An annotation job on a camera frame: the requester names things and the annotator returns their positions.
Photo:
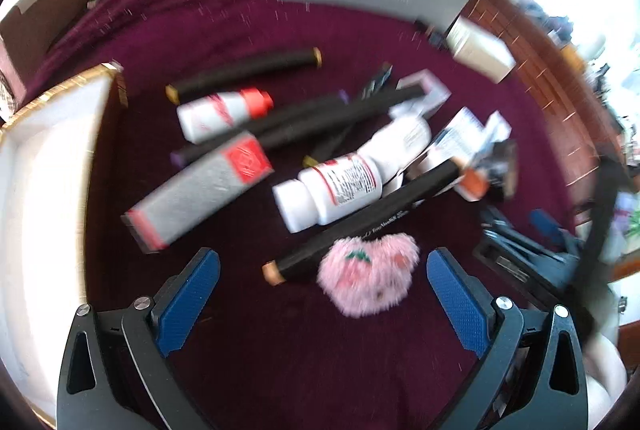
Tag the black marker tan cap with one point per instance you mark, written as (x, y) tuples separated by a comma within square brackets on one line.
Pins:
[(380, 210)]

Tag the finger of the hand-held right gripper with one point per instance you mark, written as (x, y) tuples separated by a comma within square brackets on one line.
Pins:
[(510, 262), (545, 222)]

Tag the maroon velvet blanket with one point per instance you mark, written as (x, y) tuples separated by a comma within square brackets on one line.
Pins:
[(250, 25)]

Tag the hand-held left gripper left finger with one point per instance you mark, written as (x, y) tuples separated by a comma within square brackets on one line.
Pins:
[(192, 297)]

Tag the brown padded headboard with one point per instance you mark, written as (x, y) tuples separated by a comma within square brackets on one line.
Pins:
[(55, 10)]

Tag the white box pink outline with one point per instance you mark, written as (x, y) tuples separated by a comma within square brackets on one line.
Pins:
[(437, 97)]

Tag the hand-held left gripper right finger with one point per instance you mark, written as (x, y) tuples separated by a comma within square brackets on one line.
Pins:
[(457, 305)]

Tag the small white box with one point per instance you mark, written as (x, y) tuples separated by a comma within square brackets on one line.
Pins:
[(480, 50)]

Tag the plain white plastic bottle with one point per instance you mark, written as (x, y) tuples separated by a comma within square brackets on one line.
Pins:
[(400, 142)]

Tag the black marker purple caps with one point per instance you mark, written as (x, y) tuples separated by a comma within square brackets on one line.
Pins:
[(295, 116)]

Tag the pink fluffy toy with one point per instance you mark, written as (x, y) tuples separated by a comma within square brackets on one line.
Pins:
[(365, 277)]

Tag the white bottle orange cap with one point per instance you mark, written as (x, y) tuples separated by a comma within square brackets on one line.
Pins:
[(210, 117)]

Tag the brown wooden cabinet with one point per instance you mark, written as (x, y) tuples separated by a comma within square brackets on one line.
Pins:
[(540, 60)]

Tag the person's right hand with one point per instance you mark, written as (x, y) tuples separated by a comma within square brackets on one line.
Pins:
[(607, 370)]

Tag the white tray box gold rim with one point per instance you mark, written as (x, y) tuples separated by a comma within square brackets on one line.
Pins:
[(45, 210)]

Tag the white pill bottle red label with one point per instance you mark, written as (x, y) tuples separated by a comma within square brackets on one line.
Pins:
[(325, 190)]

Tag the black marker gold caps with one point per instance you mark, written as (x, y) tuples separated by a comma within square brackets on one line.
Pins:
[(240, 72)]

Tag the long grey box red ends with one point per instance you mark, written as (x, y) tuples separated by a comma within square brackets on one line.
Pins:
[(195, 190)]

